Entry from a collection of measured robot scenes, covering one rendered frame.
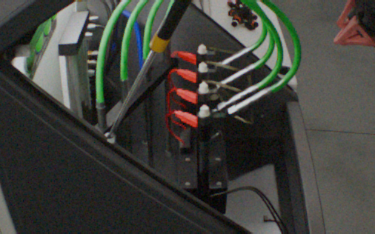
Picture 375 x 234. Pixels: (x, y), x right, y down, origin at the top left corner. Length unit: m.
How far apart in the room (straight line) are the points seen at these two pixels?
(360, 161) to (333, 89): 0.66
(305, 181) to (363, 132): 1.84
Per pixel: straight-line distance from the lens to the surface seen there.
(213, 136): 1.17
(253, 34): 1.76
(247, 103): 1.12
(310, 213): 1.20
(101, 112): 1.14
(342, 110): 3.22
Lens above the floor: 1.80
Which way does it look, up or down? 36 degrees down
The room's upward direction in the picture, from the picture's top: straight up
